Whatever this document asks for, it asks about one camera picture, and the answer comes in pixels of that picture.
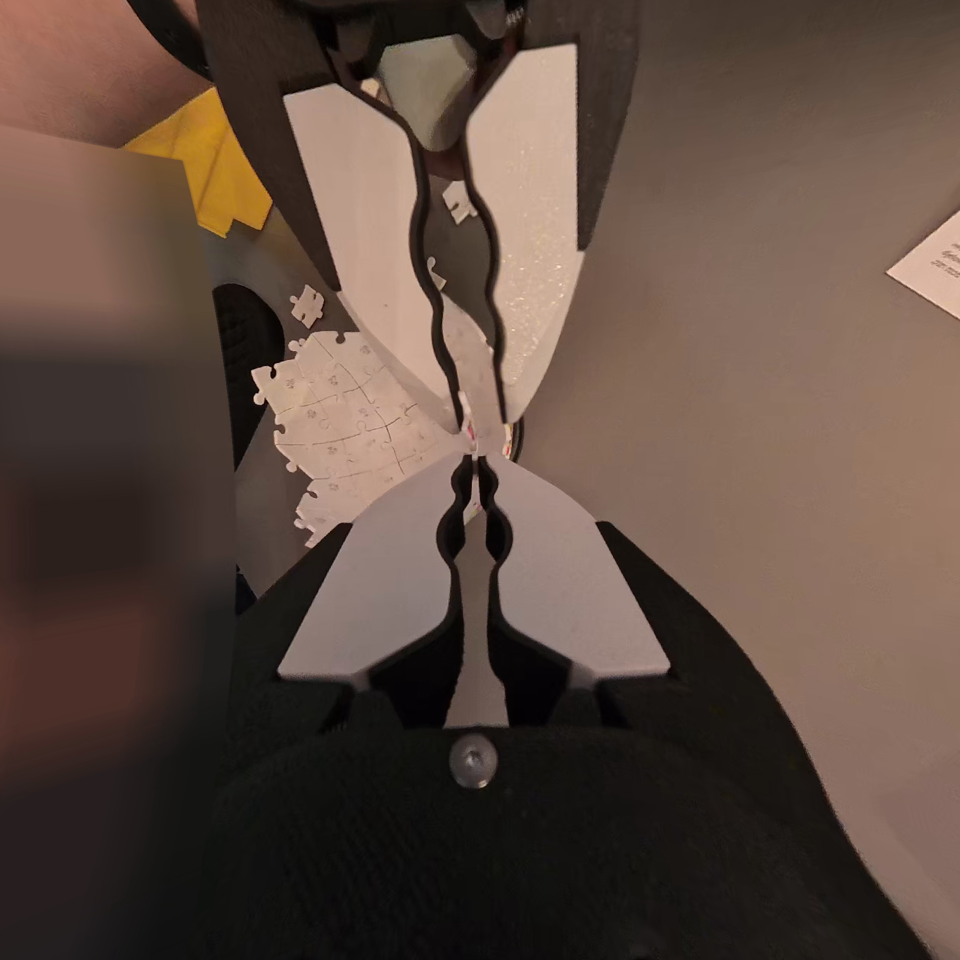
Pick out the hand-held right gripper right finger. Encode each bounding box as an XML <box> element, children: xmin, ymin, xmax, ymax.
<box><xmin>476</xmin><ymin>450</ymin><xmax>671</xmax><ymax>727</ymax></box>

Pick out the person's left hand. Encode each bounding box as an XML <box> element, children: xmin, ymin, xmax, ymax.
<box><xmin>0</xmin><ymin>0</ymin><xmax>213</xmax><ymax>147</ymax></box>

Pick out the white instruction leaflet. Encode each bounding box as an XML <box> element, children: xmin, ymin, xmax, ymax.
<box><xmin>885</xmin><ymin>210</ymin><xmax>960</xmax><ymax>322</ymax></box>

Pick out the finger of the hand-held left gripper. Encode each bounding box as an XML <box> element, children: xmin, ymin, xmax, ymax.
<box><xmin>459</xmin><ymin>42</ymin><xmax>580</xmax><ymax>427</ymax></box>
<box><xmin>282</xmin><ymin>78</ymin><xmax>465</xmax><ymax>436</ymax></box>

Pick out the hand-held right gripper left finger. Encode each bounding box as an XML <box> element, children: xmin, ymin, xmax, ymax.
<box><xmin>276</xmin><ymin>450</ymin><xmax>472</xmax><ymax>727</ymax></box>

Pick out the yellow plastic bin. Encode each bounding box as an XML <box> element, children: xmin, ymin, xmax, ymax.
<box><xmin>123</xmin><ymin>86</ymin><xmax>273</xmax><ymax>240</ymax></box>

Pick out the partly built puzzle ball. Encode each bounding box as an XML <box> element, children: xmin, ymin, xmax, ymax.
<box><xmin>251</xmin><ymin>330</ymin><xmax>526</xmax><ymax>552</ymax></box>

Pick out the black wrist rest pad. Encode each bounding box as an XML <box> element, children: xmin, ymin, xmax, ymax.
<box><xmin>212</xmin><ymin>281</ymin><xmax>290</xmax><ymax>470</ymax></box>

